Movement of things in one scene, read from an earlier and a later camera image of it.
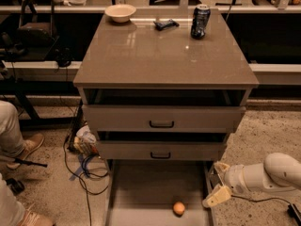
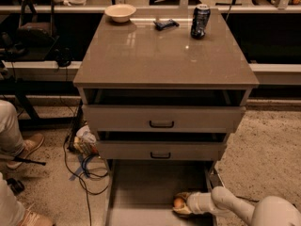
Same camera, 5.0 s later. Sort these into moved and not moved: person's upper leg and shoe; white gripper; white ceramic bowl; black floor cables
Moved: white gripper
Not moved: person's upper leg and shoe; black floor cables; white ceramic bowl
